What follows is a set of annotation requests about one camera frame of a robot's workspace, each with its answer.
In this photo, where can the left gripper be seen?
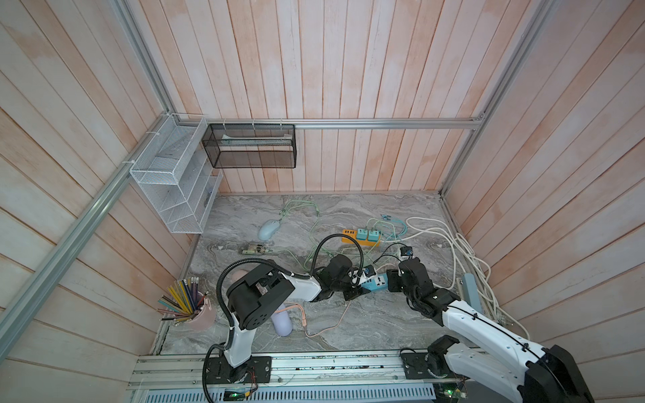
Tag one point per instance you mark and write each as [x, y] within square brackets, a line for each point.
[354, 292]

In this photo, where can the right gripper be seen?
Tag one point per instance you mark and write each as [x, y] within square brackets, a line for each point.
[392, 277]

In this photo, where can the blue power strip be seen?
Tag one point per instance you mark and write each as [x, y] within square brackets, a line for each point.
[375, 283]

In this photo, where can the teal USB charger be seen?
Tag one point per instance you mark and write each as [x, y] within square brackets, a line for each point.
[368, 271]

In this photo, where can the lavender wireless mouse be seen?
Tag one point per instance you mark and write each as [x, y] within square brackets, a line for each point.
[282, 322]

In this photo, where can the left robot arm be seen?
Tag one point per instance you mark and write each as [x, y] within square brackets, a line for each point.
[249, 291]

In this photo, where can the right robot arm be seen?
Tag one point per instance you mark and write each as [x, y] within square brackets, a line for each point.
[494, 332]

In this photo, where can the light blue mouse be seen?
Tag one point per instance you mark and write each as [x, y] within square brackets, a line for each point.
[268, 229]

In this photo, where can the pink mouse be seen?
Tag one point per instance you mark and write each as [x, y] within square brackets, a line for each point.
[238, 274]

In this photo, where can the orange power strip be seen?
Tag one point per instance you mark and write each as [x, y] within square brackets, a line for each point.
[351, 233]

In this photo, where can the teal charger on orange strip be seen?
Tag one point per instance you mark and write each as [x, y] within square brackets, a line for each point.
[361, 234]

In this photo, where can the camouflage green device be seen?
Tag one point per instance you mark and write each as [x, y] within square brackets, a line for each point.
[254, 249]

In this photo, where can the pink pencil cup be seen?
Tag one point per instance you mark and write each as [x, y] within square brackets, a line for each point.
[188, 305]

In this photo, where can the black mesh basket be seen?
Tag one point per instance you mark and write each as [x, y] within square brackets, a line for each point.
[251, 146]

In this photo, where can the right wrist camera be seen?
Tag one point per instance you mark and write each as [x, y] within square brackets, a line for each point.
[406, 252]

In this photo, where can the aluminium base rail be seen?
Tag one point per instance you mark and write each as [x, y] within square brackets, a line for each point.
[337, 368]

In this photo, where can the white wire mesh shelf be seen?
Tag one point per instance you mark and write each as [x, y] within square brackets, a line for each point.
[176, 176]

